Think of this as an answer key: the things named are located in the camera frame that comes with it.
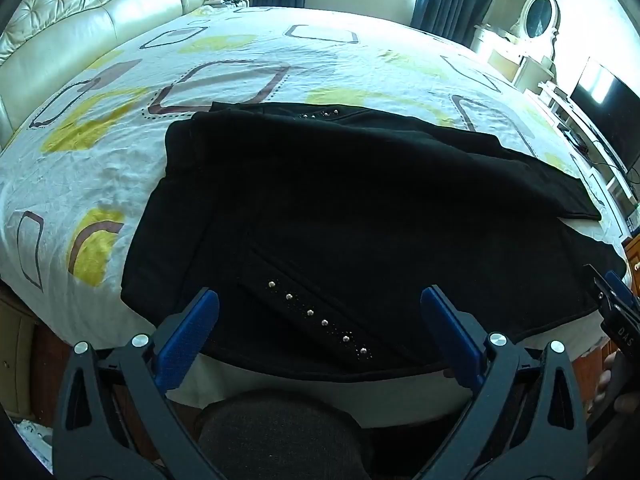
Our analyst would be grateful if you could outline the white vanity dresser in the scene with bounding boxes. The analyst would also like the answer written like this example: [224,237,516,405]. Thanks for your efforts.
[471,24,557,97]

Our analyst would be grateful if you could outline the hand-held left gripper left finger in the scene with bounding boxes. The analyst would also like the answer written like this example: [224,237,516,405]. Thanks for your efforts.
[52,287,221,480]

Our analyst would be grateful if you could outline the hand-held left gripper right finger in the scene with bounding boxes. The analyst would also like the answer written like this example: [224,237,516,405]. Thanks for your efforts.
[415,284,589,480]

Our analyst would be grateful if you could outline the black studded pants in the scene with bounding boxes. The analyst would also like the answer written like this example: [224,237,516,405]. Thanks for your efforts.
[120,101,628,384]

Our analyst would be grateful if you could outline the white television stand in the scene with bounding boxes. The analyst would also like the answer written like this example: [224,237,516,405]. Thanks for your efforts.
[536,81,640,233]

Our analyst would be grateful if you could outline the white oval vanity mirror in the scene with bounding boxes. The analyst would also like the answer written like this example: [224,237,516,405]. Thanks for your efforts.
[514,0,562,61]

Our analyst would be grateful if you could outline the bed with patterned sheet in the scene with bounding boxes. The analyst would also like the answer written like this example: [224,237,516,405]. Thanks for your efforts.
[0,5,632,413]

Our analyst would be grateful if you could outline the black flat television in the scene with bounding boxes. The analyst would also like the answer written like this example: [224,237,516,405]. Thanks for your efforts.
[569,57,640,177]

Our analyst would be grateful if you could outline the person's left leg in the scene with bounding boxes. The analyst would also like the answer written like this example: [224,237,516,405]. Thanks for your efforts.
[194,389,377,480]

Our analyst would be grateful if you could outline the person's right hand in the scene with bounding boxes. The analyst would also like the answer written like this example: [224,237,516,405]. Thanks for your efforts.
[590,351,640,417]

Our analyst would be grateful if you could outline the wooden nightstand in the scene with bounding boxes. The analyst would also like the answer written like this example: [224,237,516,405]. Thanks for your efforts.
[0,282,68,423]

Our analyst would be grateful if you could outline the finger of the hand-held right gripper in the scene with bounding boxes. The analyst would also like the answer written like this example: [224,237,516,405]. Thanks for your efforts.
[584,263,640,322]

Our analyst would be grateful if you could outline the cream tufted leather headboard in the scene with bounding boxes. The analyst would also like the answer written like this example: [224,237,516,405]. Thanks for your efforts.
[0,0,207,148]

